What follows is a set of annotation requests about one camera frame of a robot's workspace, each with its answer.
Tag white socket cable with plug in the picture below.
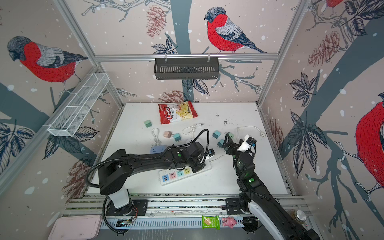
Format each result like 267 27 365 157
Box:
182 122 205 140

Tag long white power strip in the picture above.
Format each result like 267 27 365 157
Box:
159 160 212 186

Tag red chips bag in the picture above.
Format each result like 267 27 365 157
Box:
158 101 198 125

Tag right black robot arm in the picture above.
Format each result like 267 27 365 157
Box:
223 134 320 240

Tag light green charger far left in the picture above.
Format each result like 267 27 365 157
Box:
144 120 152 128

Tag white wire shelf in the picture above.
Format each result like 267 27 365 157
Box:
48 73 110 137

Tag pink tray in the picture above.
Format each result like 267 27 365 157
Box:
48 215 102 240

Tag black wall basket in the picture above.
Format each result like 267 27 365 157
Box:
154 58 220 80

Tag white coiled cable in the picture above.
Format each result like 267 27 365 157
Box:
150 127 163 146

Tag teal charger beside pink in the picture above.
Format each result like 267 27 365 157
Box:
173 133 181 142

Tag green snack packet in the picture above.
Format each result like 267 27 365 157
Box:
202 216 220 230

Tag glass jar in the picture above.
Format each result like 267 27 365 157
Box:
289 210 307 225

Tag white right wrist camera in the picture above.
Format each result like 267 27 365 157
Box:
238 135 257 152

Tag pink pig toy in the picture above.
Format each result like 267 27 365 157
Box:
222 216 237 229

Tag pink charger plug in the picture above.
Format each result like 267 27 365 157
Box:
163 131 173 139

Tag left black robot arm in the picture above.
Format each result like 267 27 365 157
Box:
85 129 210 214

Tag teal charger plug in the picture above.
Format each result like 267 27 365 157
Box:
213 130 221 139
217 139 226 148

